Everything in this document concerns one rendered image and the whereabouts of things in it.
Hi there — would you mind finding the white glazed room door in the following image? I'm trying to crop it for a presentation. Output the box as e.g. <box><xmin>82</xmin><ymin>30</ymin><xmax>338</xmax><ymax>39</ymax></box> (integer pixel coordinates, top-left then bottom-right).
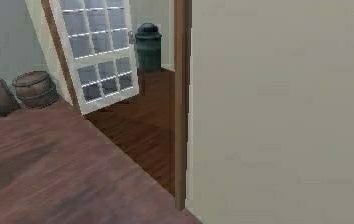
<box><xmin>48</xmin><ymin>0</ymin><xmax>140</xmax><ymax>116</ymax></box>

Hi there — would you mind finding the dark green bin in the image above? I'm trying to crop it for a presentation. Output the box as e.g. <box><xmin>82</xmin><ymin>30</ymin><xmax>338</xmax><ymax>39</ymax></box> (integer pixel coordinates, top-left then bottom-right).
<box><xmin>134</xmin><ymin>22</ymin><xmax>163</xmax><ymax>73</ymax></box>

